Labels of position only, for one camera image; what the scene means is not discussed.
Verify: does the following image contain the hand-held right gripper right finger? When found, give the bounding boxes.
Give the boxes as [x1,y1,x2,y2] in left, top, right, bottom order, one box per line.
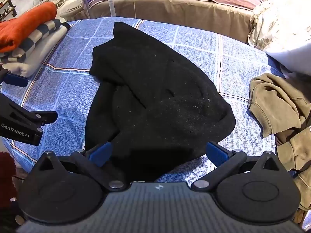
[191,141,282,191]

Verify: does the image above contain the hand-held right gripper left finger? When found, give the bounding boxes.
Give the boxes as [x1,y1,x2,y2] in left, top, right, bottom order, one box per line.
[35,141,127,191]

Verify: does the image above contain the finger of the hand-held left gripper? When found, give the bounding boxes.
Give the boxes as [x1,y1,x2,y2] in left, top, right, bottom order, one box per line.
[25,110,59,130]
[0,64,29,88]

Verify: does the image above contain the black garment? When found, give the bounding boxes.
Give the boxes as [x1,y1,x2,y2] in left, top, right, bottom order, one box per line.
[85,22,237,182]

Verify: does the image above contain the folded cream cloth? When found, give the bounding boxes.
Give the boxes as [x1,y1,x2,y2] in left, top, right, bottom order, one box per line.
[0,22,71,77]

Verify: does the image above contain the folded checkered cloth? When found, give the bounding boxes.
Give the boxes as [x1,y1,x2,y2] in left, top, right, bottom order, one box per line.
[0,19,64,63]

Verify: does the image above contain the dark red knit cloth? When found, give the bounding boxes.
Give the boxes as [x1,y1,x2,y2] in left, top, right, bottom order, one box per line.
[0,151,18,208]

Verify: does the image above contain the folded orange cloth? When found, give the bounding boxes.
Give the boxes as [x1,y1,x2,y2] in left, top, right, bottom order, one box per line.
[0,1,58,53]

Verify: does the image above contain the olive brown garment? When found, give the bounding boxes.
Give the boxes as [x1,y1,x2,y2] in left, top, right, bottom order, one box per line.
[247,73,311,210]

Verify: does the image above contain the blue plaid bed sheet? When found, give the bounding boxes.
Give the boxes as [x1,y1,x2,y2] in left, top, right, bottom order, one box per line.
[0,17,295,182]

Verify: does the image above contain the tan bed cover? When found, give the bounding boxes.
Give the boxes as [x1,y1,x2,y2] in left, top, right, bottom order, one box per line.
[59,0,254,44]

